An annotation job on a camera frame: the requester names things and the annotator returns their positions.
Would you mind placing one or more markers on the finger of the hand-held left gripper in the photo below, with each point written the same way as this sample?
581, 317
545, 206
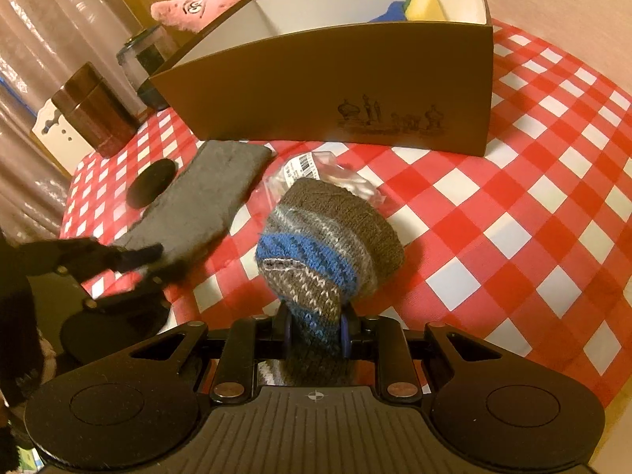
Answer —
168, 272
89, 254

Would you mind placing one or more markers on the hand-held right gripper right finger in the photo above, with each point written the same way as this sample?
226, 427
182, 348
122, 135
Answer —
346, 335

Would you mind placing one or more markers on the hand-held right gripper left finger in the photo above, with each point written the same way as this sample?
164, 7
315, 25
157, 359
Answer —
286, 338

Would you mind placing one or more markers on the grey felt cloth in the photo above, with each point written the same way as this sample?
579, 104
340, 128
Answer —
207, 192

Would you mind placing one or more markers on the black round pad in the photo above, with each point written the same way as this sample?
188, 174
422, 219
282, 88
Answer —
150, 182

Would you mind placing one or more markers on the striped knitted sock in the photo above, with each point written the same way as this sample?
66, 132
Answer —
335, 227

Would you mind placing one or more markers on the clear plastic bag with label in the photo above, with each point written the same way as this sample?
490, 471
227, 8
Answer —
345, 180

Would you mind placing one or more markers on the brown cardboard box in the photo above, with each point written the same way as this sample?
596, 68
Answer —
321, 98

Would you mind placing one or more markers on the blue cloth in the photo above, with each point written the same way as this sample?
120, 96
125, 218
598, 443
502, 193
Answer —
392, 12

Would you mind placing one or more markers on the yellow sponge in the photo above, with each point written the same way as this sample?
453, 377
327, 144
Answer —
427, 7

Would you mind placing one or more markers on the white wooden chair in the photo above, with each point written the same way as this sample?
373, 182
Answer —
59, 143

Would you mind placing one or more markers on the dark brown canister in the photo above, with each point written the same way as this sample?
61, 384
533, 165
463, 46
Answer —
94, 108

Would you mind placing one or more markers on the red checkered tablecloth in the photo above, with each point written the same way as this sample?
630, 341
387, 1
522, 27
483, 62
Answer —
493, 237

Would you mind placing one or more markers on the glass jar with dark lid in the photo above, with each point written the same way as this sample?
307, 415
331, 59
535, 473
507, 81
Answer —
148, 54

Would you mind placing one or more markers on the sheer patterned curtain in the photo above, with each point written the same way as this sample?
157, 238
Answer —
49, 19

